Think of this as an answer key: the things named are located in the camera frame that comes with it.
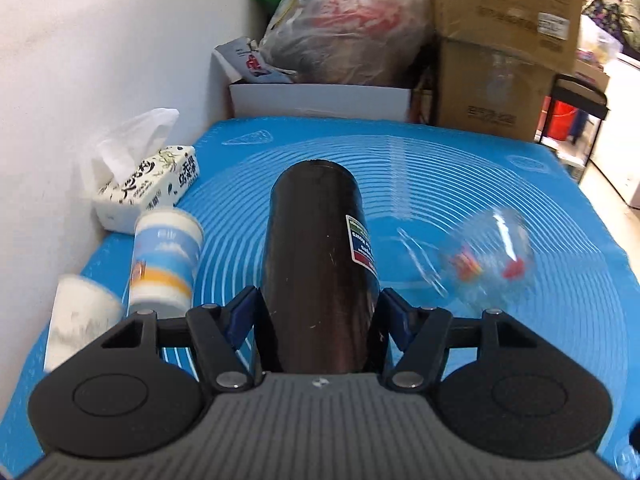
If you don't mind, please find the black thermos cup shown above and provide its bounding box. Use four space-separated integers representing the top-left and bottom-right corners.
255 159 388 375

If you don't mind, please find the clear glass cup with cartoon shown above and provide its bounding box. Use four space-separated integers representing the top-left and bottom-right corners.
439 207 536 314

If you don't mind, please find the blue orange paper cup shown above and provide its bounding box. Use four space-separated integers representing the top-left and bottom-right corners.
128 207 204 318

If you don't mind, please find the white paper cup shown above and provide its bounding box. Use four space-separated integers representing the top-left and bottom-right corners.
43 274 125 373

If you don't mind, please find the blue silicone baking mat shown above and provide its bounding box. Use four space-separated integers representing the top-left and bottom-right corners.
1 118 639 479

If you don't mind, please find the white tissue pack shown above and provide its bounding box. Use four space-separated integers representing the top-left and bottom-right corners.
80 108 200 234

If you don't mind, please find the white open cardboard box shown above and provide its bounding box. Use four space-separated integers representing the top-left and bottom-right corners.
215 38 411 122

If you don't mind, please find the lower cardboard box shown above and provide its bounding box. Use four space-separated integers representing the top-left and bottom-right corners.
436 39 554 142

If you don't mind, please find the red plastic bucket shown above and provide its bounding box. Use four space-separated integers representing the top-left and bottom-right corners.
548 102 577 141

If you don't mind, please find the white chest freezer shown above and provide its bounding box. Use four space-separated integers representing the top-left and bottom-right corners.
592 54 640 209

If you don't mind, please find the black metal trolley rack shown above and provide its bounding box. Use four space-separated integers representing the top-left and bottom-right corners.
535 74 608 179

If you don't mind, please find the clear plastic bag with contents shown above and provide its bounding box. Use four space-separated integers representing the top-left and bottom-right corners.
259 0 434 87

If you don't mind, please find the upper cardboard box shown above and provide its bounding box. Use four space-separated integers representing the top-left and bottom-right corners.
434 0 582 73

